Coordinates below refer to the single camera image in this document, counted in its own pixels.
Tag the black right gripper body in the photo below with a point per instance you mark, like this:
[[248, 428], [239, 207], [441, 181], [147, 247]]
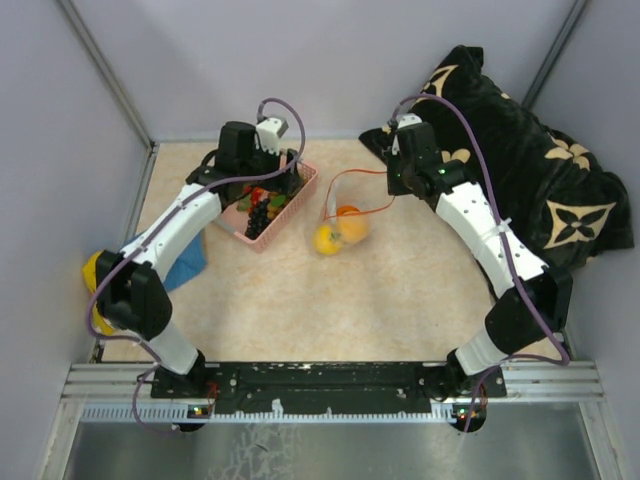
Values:
[[397, 173]]

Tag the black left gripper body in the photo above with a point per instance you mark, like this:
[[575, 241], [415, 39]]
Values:
[[261, 163]]

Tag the pink plastic basket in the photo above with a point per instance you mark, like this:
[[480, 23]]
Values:
[[233, 221]]

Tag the clear zip top bag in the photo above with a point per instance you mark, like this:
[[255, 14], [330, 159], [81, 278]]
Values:
[[353, 199]]

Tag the dark grape bunch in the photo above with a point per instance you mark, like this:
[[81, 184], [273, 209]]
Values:
[[258, 220]]

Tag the orange peach fruit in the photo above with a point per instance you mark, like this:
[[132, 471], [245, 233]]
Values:
[[353, 228]]

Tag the yellow lemon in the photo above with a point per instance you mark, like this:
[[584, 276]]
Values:
[[326, 241]]

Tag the brown longan bunch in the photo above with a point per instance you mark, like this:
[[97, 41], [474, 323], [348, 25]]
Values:
[[276, 205]]

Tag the red orange tangerine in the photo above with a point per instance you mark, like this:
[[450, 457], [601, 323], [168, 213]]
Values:
[[346, 210]]

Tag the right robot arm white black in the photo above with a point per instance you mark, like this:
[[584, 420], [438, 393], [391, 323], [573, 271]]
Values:
[[531, 297]]

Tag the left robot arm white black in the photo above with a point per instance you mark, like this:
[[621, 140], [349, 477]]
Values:
[[130, 290]]

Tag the red cherry tomato sprig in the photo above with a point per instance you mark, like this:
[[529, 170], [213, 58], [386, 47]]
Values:
[[250, 198]]

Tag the blue cloth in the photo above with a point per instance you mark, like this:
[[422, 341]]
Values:
[[190, 263]]

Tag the black floral pillow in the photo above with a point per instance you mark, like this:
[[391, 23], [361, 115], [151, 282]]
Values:
[[560, 201]]

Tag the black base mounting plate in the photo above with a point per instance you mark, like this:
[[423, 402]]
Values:
[[352, 387]]

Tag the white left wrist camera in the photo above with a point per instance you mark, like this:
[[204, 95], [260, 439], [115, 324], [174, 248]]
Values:
[[269, 131]]

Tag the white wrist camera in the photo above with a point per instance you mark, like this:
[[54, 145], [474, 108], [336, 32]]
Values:
[[403, 121], [269, 131]]

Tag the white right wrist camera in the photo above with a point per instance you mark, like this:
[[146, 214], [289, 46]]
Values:
[[403, 121]]

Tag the aluminium frame rail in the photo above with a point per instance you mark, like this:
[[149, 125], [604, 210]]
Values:
[[513, 381]]

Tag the white slotted cable duct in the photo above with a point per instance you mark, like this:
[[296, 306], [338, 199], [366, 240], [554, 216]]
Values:
[[188, 413]]

